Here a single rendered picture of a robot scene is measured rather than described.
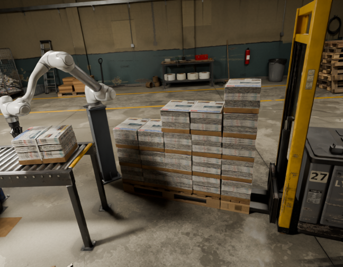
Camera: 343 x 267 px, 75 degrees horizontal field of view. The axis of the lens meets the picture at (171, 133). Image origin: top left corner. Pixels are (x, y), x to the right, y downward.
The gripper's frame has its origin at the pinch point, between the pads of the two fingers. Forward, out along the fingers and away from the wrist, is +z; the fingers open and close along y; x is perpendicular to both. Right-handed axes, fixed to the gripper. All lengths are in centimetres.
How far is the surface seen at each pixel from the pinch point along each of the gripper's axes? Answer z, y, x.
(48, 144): -3.9, -13.6, -33.5
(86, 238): 81, -28, -51
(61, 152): 3.5, -12.8, -41.5
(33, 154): 3.8, -13.9, -18.6
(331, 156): 13, -17, -250
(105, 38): -85, 707, 131
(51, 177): 16.6, -28.3, -37.4
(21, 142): -7.9, -15.0, -13.0
